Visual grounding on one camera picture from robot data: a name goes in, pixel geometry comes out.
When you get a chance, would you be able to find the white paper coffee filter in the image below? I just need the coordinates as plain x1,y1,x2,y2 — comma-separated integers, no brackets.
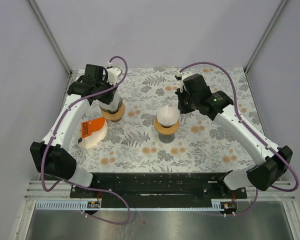
103,93,122,112

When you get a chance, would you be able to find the grey glass carafe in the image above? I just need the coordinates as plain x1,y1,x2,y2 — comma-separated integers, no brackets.
158,133,175,144

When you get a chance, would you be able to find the orange coffee filter pack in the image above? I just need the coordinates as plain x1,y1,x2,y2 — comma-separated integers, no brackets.
78,117,108,150

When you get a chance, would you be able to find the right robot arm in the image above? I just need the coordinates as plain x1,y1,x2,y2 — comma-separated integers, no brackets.
175,72,293,198

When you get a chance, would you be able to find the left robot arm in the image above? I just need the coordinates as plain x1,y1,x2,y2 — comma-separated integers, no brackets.
30,64,122,198

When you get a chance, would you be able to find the floral tablecloth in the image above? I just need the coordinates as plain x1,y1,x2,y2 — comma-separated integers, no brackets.
68,67,253,172

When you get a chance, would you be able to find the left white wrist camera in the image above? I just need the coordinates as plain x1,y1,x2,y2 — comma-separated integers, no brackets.
106,61,123,86

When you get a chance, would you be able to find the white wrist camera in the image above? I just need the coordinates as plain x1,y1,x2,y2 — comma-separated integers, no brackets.
175,71,193,93
106,61,123,86

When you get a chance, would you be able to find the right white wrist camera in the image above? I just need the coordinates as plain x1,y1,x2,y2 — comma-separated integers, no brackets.
175,71,193,93

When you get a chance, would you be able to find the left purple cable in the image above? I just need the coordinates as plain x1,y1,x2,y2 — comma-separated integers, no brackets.
39,56,132,225

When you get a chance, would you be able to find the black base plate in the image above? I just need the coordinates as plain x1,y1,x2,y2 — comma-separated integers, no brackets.
69,172,247,212

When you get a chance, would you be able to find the left aluminium frame post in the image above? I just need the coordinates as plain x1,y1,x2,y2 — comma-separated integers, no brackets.
27,0,72,76

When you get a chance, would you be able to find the aluminium frame post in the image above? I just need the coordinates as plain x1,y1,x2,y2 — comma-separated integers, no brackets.
27,0,72,76
243,0,291,75

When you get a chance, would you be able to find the white slotted cable duct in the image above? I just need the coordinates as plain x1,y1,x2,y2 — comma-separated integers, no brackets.
35,200,225,212

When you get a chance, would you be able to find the aluminium front rail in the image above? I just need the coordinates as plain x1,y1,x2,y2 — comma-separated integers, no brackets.
23,179,297,201

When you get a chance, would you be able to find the right aluminium frame post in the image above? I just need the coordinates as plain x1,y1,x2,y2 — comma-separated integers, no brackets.
243,0,291,75

